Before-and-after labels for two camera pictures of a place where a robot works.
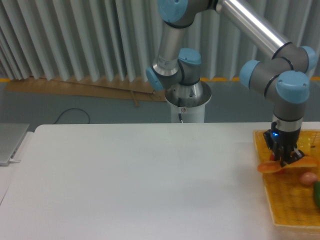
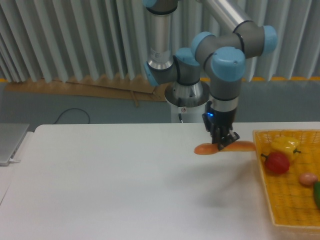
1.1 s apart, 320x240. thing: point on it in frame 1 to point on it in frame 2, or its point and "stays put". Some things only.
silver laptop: [11, 135] stays put
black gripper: [288, 139] to [219, 124]
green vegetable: [316, 193] stays put
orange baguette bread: [275, 166] to [211, 148]
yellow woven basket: [291, 202] stays put
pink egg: [308, 178] stays put
